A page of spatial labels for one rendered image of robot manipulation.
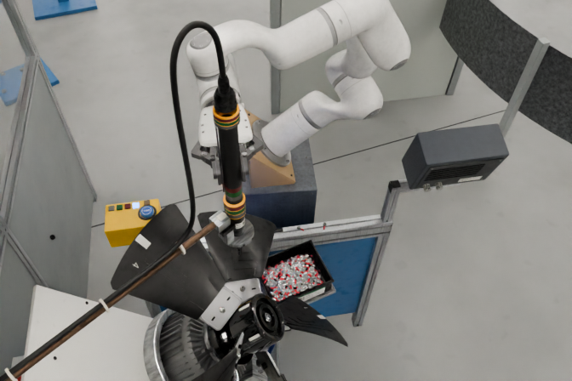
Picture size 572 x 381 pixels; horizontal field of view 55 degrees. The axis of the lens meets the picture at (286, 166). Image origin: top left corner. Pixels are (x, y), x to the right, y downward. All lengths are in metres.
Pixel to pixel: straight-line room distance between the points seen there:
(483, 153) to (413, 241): 1.32
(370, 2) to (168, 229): 0.66
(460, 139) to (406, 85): 1.90
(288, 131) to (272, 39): 0.71
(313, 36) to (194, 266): 0.57
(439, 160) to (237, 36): 0.79
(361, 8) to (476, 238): 2.04
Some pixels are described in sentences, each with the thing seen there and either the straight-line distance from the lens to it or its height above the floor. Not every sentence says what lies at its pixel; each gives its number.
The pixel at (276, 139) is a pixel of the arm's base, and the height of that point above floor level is 1.08.
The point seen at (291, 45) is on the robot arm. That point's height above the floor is 1.72.
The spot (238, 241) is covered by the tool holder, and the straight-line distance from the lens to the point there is 1.14.
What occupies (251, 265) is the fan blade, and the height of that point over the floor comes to 1.18.
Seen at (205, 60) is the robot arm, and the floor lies 1.74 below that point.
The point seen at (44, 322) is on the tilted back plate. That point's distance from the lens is 1.28.
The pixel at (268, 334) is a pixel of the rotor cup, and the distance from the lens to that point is 1.29.
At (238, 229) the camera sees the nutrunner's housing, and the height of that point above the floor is 1.49.
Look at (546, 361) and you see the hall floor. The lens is 2.85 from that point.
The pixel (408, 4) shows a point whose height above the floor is 0.72.
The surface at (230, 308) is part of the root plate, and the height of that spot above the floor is 1.25.
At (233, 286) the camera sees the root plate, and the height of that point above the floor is 1.18.
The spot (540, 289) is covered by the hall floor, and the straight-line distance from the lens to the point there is 3.02.
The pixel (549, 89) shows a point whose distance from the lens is 2.80.
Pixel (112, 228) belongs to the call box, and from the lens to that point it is 1.69.
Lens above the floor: 2.42
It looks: 50 degrees down
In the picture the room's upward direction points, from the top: 2 degrees clockwise
